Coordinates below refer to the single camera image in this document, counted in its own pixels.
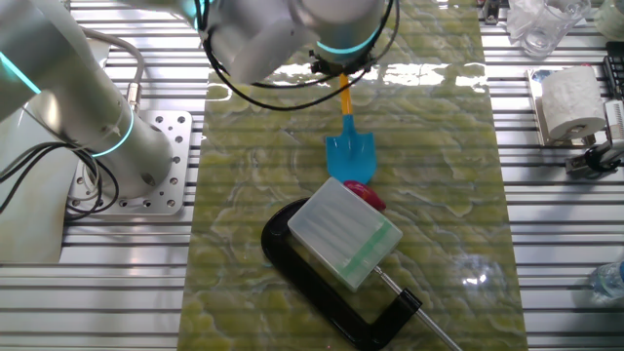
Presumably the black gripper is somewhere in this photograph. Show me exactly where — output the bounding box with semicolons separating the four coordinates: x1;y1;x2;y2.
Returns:
308;49;377;78

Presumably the blue and yellow toy shovel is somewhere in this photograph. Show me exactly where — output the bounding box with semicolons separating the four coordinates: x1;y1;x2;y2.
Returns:
325;71;378;186

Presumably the maroon toy rugby ball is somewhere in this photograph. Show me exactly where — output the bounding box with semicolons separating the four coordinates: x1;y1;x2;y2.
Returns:
343;179;388;213

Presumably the green marbled table mat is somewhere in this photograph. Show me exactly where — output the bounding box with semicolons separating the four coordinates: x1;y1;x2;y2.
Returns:
177;0;528;351

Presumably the translucent plastic tip box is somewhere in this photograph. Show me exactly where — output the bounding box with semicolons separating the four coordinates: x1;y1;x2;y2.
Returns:
287;175;405;293

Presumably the crumpled clear plastic wrap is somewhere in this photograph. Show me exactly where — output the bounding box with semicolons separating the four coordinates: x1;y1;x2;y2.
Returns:
506;0;537;43

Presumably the black C-clamp with steel screw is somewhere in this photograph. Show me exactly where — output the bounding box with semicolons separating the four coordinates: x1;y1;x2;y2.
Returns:
260;197;464;351

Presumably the white toilet paper roll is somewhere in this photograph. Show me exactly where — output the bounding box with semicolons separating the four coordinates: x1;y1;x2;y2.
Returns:
540;65;608;142

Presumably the black keyboard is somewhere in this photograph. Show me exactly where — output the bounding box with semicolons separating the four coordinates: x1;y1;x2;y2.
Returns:
603;41;624;101

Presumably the clear round container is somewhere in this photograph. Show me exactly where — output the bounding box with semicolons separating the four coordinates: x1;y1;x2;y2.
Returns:
593;0;624;43

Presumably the clear water bottle blue cap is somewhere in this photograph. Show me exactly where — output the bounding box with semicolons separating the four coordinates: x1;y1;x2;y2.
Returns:
589;260;624;303

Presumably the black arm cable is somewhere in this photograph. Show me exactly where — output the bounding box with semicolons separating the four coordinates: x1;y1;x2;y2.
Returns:
0;0;402;220

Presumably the small black metal bracket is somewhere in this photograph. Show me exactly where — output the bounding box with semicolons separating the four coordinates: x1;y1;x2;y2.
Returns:
482;0;502;25

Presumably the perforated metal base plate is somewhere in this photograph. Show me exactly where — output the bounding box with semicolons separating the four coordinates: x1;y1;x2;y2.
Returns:
65;109;194;216

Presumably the grey robot cable hose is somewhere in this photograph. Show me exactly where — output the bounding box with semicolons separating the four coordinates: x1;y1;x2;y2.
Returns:
80;26;146;114

